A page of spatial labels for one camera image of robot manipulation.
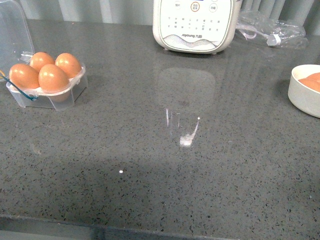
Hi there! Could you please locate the brown egg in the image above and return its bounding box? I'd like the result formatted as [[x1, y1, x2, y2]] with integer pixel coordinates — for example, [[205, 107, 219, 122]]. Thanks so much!
[[299, 72, 320, 92], [38, 64, 70, 94]]

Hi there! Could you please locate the clear plastic egg box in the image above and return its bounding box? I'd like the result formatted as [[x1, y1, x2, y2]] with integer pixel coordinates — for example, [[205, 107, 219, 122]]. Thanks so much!
[[0, 0, 88, 111]]

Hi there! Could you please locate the brown egg box back right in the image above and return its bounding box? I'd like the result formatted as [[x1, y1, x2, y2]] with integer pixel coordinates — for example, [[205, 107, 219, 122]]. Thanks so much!
[[55, 52, 82, 79]]

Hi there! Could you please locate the brown egg box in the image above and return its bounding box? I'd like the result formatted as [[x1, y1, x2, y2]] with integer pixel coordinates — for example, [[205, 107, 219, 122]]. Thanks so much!
[[9, 63, 40, 89], [55, 52, 82, 79], [29, 52, 55, 72]]

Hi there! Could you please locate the brown egg box back left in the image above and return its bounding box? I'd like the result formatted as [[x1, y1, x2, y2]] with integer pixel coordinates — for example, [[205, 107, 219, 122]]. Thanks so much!
[[29, 52, 55, 72]]

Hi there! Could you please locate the brown egg box front left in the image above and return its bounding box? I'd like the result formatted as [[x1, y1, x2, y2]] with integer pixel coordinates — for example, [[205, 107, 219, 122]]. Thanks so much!
[[9, 63, 40, 89]]

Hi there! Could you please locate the brown egg front in bowl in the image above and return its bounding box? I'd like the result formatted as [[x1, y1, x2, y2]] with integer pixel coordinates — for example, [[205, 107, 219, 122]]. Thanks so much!
[[299, 72, 320, 92]]

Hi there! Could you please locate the white soy milk maker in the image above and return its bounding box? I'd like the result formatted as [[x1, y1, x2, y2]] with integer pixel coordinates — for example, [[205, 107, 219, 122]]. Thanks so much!
[[152, 0, 242, 54]]

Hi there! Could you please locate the blue rubber band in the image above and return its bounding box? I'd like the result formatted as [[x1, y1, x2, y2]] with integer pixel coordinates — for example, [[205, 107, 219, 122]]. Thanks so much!
[[0, 75, 38, 101]]

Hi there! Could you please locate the clear plastic bag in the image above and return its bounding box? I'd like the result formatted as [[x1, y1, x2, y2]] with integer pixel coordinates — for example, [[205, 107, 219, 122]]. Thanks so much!
[[235, 10, 309, 50]]

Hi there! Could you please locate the white ceramic bowl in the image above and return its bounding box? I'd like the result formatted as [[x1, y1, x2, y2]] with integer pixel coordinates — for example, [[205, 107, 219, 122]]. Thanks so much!
[[288, 64, 320, 118]]

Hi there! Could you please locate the yellow rubber band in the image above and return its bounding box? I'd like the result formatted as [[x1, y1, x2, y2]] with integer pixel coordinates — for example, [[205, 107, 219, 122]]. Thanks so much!
[[0, 70, 5, 79]]

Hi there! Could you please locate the white power cable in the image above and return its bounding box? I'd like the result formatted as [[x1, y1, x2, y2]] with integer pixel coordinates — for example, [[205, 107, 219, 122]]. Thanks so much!
[[236, 23, 282, 47]]

